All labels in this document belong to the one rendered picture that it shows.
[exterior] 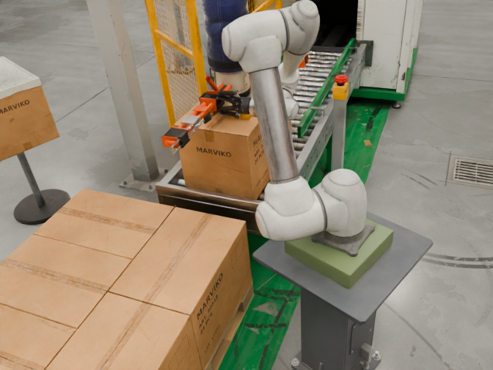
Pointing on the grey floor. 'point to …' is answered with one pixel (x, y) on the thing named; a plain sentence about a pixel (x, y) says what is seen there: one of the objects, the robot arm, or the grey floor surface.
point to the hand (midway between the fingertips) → (210, 101)
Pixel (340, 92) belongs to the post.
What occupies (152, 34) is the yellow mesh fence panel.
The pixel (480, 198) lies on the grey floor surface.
